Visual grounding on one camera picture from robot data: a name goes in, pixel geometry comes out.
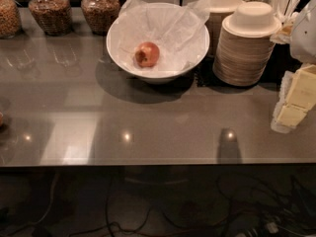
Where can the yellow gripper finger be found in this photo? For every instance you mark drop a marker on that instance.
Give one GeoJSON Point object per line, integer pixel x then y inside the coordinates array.
{"type": "Point", "coordinates": [290, 116]}

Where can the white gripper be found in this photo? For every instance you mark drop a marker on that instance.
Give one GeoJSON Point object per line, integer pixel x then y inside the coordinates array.
{"type": "Point", "coordinates": [304, 39]}

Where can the red apple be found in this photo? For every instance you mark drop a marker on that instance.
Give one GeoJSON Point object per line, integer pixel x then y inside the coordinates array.
{"type": "Point", "coordinates": [147, 54]}

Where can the white bowl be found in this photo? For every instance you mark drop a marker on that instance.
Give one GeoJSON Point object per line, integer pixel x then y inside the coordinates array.
{"type": "Point", "coordinates": [158, 74]}

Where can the front stack of paper bowls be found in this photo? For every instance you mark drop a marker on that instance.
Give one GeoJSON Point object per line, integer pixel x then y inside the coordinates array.
{"type": "Point", "coordinates": [244, 46]}

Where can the stack of paper bowls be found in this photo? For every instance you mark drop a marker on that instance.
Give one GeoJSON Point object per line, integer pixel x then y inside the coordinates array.
{"type": "Point", "coordinates": [244, 46]}
{"type": "Point", "coordinates": [218, 11]}

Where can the rear stack of paper bowls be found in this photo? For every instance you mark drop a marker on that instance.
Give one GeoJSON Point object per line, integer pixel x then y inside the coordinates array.
{"type": "Point", "coordinates": [218, 11]}

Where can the white paper liner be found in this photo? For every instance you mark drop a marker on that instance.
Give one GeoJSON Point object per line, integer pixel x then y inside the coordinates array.
{"type": "Point", "coordinates": [164, 33]}

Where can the right glass cereal jar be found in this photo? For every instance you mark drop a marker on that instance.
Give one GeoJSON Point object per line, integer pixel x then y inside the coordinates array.
{"type": "Point", "coordinates": [100, 14]}

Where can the glass cereal jar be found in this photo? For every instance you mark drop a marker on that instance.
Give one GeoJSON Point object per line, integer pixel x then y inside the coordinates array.
{"type": "Point", "coordinates": [52, 16]}
{"type": "Point", "coordinates": [10, 19]}
{"type": "Point", "coordinates": [100, 14]}

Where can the middle glass cereal jar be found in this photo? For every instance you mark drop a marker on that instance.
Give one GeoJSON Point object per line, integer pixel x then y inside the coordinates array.
{"type": "Point", "coordinates": [52, 16]}

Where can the left glass cereal jar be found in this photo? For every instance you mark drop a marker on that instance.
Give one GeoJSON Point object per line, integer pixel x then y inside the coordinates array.
{"type": "Point", "coordinates": [10, 19]}

